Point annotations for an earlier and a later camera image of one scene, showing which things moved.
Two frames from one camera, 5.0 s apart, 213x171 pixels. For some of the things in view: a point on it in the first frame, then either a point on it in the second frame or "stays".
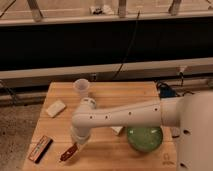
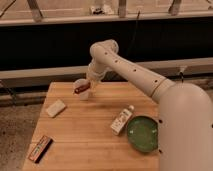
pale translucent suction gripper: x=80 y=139 -> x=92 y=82
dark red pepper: x=69 y=152 -> x=82 y=88
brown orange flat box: x=41 y=149 stays
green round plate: x=144 y=138 stays
